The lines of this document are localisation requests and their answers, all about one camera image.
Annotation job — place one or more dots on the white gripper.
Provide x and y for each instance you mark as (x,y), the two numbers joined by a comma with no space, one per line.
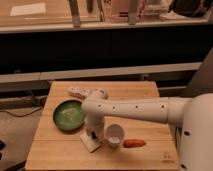
(95,124)

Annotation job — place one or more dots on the small black eraser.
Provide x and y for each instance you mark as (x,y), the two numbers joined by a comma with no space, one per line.
(94,136)

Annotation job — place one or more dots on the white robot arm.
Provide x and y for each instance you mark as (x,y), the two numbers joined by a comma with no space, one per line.
(193,115)

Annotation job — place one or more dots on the white sponge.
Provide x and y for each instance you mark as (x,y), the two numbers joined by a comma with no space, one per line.
(90,144)

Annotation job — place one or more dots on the white paper cup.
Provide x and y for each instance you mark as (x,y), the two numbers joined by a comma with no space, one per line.
(115,135)

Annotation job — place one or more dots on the green round bowl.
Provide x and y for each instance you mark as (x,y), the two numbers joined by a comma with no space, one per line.
(68,116)

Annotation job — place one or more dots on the orange carrot toy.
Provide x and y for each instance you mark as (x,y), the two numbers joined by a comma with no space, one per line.
(129,143)

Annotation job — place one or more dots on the white paper sheet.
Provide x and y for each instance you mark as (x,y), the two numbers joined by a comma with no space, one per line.
(35,8)

